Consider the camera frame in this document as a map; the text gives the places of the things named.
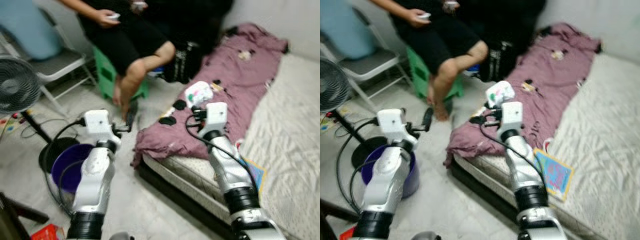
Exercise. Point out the white wrapper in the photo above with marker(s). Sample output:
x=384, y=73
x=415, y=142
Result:
x=501, y=93
x=197, y=94

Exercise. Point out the colourful children's book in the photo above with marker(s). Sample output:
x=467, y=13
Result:
x=256, y=173
x=554, y=175

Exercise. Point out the small white controller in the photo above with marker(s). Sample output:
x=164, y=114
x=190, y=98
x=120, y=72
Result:
x=114, y=17
x=425, y=16

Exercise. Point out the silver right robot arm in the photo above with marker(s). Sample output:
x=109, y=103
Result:
x=522, y=170
x=227, y=170

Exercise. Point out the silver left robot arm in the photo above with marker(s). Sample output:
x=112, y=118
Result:
x=95, y=185
x=385, y=185

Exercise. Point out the person's right forearm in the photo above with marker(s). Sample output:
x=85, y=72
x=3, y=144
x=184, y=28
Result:
x=392, y=6
x=80, y=7

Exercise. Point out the person's right hand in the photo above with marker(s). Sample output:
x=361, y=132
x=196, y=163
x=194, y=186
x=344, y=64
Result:
x=416, y=18
x=105, y=19

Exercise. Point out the person's left hand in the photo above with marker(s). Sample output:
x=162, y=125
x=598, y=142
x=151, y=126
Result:
x=451, y=4
x=138, y=5

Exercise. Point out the purple printed blanket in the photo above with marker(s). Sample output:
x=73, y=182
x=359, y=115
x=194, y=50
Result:
x=225, y=90
x=540, y=80

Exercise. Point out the green plastic stool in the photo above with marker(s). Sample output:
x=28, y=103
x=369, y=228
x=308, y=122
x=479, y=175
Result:
x=105, y=75
x=417, y=75

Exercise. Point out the purple plastic basin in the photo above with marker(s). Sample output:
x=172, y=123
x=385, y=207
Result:
x=411, y=177
x=67, y=170

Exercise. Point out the blue plastic bag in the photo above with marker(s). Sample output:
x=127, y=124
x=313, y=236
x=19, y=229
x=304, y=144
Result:
x=157, y=70
x=471, y=70

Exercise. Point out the black bag with white lettering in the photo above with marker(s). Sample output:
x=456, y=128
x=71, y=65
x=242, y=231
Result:
x=497, y=60
x=185, y=62

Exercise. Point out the person in black clothes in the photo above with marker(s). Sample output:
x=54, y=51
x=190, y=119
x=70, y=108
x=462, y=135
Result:
x=115, y=42
x=430, y=37

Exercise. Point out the grey folding chair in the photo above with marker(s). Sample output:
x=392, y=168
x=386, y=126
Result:
x=55, y=62
x=370, y=62

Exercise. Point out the white quilted mattress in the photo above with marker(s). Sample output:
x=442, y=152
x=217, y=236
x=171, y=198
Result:
x=600, y=125
x=290, y=125

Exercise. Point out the black standing fan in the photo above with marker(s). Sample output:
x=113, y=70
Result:
x=332, y=85
x=17, y=85

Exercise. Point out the light blue cushion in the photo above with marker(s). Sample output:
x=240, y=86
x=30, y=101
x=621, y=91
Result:
x=342, y=25
x=25, y=27

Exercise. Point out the red packet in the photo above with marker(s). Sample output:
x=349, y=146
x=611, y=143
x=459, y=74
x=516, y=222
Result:
x=47, y=233
x=348, y=234

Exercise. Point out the dark wooden furniture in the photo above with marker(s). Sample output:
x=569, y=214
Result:
x=12, y=220
x=330, y=222

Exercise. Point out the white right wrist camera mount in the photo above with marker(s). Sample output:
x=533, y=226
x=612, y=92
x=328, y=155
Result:
x=511, y=116
x=215, y=117

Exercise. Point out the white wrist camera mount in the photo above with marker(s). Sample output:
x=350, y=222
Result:
x=97, y=124
x=215, y=117
x=511, y=116
x=392, y=122

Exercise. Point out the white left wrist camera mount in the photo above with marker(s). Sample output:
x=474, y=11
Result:
x=97, y=124
x=392, y=122

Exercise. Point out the dark bed frame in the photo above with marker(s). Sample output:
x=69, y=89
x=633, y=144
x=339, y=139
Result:
x=175, y=195
x=480, y=192

